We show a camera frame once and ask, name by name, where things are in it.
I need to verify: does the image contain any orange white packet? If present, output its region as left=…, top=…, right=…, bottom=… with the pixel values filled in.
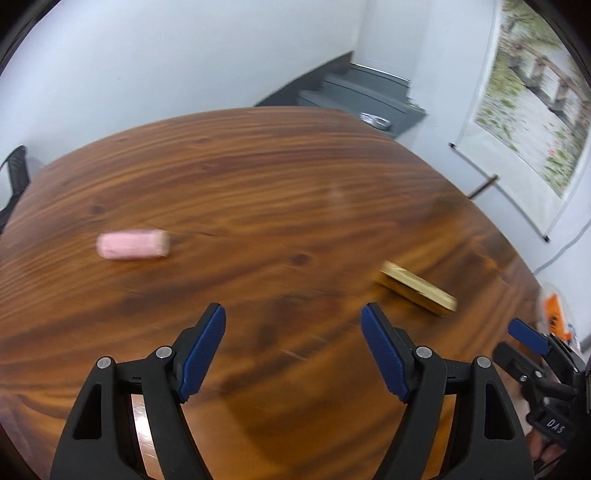
left=544, top=295, right=565, bottom=333

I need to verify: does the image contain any pink cylindrical roll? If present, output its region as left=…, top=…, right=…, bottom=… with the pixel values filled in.
left=96, top=228, right=171, bottom=261

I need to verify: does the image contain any hanging scroll painting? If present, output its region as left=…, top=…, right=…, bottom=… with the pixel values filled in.
left=448, top=0, right=591, bottom=243

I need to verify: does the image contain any grey staircase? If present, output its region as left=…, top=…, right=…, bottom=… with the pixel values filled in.
left=253, top=50, right=428, bottom=139

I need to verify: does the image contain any person's right hand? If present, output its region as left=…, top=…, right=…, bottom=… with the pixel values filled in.
left=529, top=427, right=564, bottom=474

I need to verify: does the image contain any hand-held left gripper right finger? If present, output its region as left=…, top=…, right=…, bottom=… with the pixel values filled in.
left=360, top=302, right=536, bottom=480

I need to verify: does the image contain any crumpled foil container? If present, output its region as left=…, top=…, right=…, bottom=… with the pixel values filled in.
left=359, top=112, right=393, bottom=131

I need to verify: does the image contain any gold rectangular box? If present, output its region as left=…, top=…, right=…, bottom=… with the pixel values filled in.
left=373, top=260, right=459, bottom=317

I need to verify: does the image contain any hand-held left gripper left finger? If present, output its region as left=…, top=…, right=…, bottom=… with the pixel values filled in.
left=50, top=302, right=227, bottom=480

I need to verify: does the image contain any black chair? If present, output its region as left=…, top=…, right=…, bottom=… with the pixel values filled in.
left=0, top=145, right=29, bottom=232

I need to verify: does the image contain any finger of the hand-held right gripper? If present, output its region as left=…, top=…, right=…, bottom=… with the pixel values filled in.
left=492, top=342, right=578, bottom=403
left=507, top=318, right=583, bottom=370

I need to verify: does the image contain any wooden desktop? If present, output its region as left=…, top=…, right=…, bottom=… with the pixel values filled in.
left=0, top=106, right=543, bottom=480

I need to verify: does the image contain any brown wooden stick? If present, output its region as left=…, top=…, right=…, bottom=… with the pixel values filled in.
left=468, top=173, right=502, bottom=200

